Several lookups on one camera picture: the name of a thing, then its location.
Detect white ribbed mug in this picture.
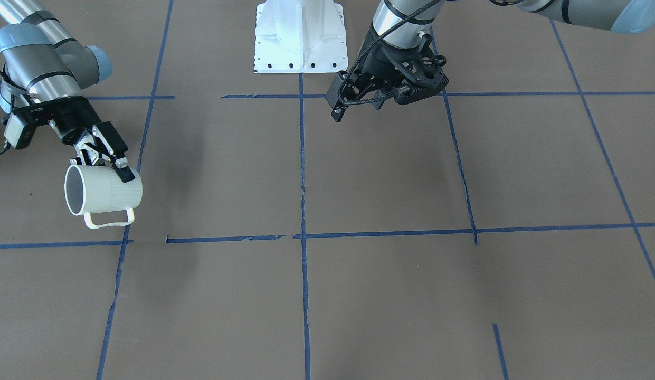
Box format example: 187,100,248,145
64,165,143,229

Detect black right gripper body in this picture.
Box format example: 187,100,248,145
48,96,112,145

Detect brown paper table cover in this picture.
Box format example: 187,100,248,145
0,1,655,379

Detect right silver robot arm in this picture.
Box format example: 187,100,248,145
0,1,137,183

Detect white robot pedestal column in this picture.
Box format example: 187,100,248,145
253,1,348,74

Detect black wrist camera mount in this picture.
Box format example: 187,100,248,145
4,103,54,150

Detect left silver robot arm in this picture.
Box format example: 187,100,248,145
325,1,655,122

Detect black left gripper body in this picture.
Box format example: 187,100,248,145
354,40,412,98

